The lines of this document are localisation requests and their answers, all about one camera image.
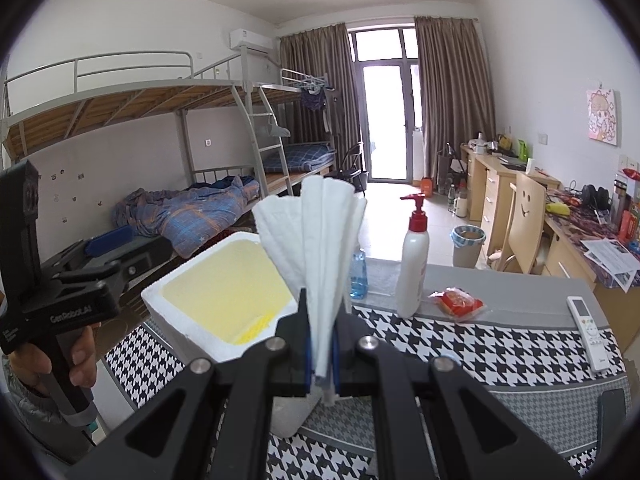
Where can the blue spray bottle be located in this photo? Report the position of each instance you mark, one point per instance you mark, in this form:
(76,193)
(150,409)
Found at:
(359,275)

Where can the white remote control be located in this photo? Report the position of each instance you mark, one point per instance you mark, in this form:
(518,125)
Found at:
(587,332)

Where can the grey metal bunk bed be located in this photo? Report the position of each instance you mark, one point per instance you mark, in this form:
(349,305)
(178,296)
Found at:
(125,105)
(300,160)

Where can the pink wall poster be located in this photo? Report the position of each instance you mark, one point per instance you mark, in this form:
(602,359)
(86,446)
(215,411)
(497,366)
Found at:
(602,115)

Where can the houndstooth tablecloth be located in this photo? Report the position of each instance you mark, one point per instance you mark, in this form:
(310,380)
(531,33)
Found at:
(500,350)

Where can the person's left forearm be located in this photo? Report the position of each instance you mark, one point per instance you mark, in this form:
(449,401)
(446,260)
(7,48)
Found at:
(30,420)

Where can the white air conditioner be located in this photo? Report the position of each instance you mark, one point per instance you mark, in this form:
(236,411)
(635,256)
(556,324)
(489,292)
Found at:
(251,40)

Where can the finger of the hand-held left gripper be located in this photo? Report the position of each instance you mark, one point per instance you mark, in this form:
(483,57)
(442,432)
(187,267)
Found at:
(145,257)
(107,237)

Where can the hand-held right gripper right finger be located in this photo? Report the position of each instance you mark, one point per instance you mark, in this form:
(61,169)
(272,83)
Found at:
(350,350)

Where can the glass balcony door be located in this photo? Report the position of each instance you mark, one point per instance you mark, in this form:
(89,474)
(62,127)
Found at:
(387,110)

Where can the blue plaid folded bedding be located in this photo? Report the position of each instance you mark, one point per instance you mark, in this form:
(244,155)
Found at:
(300,155)

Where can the white cloth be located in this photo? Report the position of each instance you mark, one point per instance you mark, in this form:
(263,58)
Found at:
(320,240)

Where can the dark thermos flask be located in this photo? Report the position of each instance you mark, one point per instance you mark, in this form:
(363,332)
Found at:
(621,197)

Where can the person's left hand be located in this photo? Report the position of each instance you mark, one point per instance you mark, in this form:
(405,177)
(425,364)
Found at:
(85,360)

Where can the black folding chair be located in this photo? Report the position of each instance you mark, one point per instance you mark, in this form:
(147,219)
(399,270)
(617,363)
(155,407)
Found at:
(354,165)

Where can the brown curtain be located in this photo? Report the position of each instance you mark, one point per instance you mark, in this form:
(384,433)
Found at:
(315,85)
(450,100)

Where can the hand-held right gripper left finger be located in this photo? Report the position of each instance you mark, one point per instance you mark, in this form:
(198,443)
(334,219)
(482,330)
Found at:
(294,332)

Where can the red snack packet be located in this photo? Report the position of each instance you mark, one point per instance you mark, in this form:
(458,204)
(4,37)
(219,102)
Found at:
(457,302)

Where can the long wooden desk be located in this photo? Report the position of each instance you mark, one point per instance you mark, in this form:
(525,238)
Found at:
(575,260)

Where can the wooden smiley chair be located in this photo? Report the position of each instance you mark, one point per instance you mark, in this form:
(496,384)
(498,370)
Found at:
(525,220)

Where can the blue plaid blanket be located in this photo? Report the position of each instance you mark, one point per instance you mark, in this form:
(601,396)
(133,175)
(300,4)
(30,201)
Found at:
(190,215)

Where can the black headphones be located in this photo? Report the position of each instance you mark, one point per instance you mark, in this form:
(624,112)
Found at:
(595,197)

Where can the grey trash bin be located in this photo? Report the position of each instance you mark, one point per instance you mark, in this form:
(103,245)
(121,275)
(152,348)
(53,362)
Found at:
(468,247)

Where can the printed paper sheets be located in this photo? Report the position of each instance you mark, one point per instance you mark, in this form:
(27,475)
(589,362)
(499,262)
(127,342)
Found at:
(612,260)

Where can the white lotion pump bottle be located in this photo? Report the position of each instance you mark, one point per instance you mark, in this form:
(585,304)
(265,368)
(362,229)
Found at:
(412,270)

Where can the yellow object on desk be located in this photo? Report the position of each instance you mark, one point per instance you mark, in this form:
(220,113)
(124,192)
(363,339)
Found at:
(557,208)

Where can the hanging dark clothes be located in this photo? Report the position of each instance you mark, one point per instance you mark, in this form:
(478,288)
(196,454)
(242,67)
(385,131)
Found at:
(315,97)

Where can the dark curved object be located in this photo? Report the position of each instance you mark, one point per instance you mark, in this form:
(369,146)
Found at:
(612,420)

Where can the orange container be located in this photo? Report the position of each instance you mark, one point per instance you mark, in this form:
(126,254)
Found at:
(426,186)

